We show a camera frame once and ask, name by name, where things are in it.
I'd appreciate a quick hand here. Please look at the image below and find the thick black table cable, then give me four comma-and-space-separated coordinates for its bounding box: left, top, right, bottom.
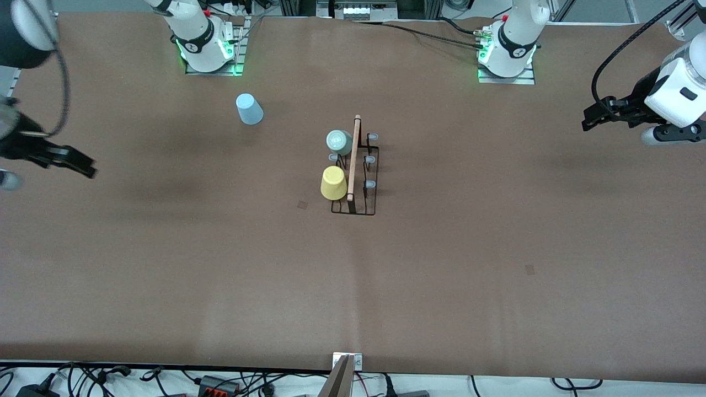
436, 15, 487, 37

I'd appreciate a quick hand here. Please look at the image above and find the light blue plastic cup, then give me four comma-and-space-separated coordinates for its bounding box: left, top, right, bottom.
236, 93, 264, 126

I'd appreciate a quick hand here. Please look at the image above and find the thin black table cable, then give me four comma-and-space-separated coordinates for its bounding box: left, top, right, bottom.
353, 21, 486, 51

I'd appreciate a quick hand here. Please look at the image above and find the yellow plastic cup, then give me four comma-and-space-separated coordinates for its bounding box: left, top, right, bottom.
320, 165, 349, 201

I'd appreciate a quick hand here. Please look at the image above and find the black orange connector block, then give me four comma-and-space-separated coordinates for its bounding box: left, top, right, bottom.
199, 376, 241, 396

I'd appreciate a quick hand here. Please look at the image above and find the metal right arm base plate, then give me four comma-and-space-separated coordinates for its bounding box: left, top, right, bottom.
185, 17, 247, 76

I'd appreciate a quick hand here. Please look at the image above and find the black power adapter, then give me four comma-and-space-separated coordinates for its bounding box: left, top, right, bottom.
15, 384, 60, 397

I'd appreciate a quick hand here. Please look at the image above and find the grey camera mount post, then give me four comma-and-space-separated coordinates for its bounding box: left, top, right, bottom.
317, 355, 354, 397

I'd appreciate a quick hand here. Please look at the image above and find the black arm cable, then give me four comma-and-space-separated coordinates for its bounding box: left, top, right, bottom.
22, 17, 71, 138
591, 0, 688, 103

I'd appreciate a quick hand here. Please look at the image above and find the black looped floor cable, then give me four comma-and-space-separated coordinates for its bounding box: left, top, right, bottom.
552, 377, 603, 391

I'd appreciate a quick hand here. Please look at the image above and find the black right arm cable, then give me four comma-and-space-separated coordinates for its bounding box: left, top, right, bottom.
22, 17, 71, 138

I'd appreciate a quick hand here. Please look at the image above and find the black wire cup holder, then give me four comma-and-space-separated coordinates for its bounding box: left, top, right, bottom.
330, 114, 381, 217

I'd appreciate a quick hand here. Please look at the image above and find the pale green plastic cup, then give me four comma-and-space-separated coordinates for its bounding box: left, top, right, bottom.
326, 130, 354, 157

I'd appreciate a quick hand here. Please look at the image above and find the grey control box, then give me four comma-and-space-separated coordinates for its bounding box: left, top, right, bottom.
315, 0, 398, 22

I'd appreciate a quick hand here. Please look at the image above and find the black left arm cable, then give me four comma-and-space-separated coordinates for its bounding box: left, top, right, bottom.
591, 0, 688, 103

